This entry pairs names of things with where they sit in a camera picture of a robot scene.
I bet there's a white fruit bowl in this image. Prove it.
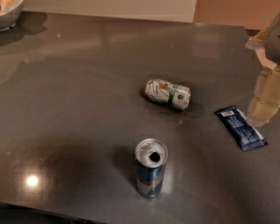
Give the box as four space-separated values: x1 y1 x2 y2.
0 0 24 32

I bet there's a blue silver Red Bull can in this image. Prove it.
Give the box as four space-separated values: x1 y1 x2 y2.
135 138 168 198

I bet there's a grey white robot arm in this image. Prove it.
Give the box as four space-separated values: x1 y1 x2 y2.
245 11 280 127

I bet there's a blue snack bar wrapper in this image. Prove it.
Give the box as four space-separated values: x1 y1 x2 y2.
215 105 268 151

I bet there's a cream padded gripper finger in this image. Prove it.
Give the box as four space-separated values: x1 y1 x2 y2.
245 30 280 127

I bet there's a white green 7up can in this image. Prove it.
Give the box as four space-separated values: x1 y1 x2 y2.
145 79 191 111

